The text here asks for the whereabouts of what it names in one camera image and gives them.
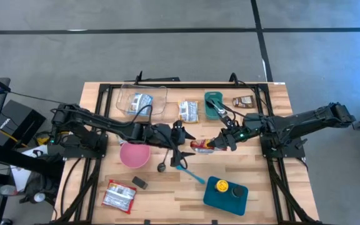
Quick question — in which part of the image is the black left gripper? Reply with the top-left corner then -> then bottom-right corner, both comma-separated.
142,119 -> 197,169

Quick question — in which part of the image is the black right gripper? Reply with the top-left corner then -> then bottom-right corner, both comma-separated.
209,124 -> 253,153

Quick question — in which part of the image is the red ramen noodle pack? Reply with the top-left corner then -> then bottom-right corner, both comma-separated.
189,138 -> 228,155

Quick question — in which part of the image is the yellow ramen noodle pack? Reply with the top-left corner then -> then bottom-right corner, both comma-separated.
177,100 -> 200,124

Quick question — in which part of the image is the dark handled utensil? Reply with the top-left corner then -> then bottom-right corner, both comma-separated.
205,97 -> 221,110

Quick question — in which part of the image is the blue edged ramen noodle pack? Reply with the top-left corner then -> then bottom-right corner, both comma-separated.
126,92 -> 154,117

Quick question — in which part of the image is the brown food packet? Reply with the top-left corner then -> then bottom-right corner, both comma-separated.
232,94 -> 256,109

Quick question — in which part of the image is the teal cutting board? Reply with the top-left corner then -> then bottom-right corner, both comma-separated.
204,90 -> 224,121

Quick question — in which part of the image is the black spoon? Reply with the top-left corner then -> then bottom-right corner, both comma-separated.
156,149 -> 170,173

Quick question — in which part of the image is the teal silicone spatula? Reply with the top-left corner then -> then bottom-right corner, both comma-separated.
175,164 -> 207,185

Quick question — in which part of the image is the pink plastic bowl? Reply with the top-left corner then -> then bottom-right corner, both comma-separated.
119,141 -> 152,169

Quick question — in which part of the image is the clear plastic container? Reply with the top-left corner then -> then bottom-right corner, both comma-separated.
115,83 -> 169,116

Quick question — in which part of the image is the dark small box white print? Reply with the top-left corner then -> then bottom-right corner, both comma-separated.
131,176 -> 149,191

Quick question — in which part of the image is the teal plastic bin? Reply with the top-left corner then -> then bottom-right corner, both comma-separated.
202,176 -> 249,217

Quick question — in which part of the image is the red white ramen pack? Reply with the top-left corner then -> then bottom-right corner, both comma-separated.
101,179 -> 138,215

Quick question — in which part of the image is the black case white logo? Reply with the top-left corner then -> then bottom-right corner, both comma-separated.
0,99 -> 47,148

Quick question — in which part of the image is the white paper sheet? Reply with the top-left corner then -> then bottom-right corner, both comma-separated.
10,144 -> 49,193

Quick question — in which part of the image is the black metal table frame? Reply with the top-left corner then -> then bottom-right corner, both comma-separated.
51,81 -> 322,225

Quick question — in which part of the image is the short black table bracket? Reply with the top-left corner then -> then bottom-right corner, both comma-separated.
228,72 -> 241,86

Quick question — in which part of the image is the long black table bracket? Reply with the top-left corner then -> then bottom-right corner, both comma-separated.
134,70 -> 181,84

